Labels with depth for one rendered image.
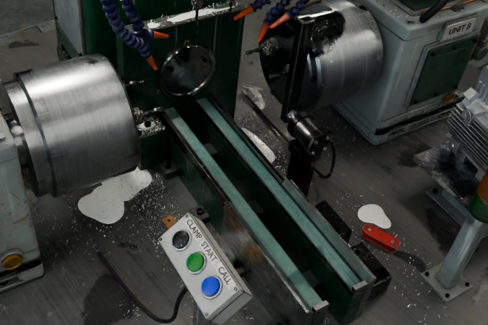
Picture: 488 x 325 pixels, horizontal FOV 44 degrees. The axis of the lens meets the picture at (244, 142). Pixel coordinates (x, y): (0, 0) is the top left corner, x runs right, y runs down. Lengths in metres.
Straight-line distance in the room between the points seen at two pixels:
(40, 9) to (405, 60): 2.55
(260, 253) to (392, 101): 0.59
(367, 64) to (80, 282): 0.78
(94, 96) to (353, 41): 0.59
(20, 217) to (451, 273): 0.85
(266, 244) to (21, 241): 0.46
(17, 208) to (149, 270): 0.31
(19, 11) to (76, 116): 2.56
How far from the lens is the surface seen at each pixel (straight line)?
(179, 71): 1.40
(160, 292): 1.26
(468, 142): 1.41
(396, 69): 1.49
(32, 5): 3.70
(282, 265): 1.17
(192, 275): 0.97
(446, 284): 1.37
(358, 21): 1.42
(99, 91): 1.14
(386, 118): 1.59
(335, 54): 1.36
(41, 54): 1.87
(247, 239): 1.19
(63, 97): 1.13
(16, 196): 1.13
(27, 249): 1.24
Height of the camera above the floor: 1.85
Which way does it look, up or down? 42 degrees down
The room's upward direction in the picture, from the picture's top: 7 degrees clockwise
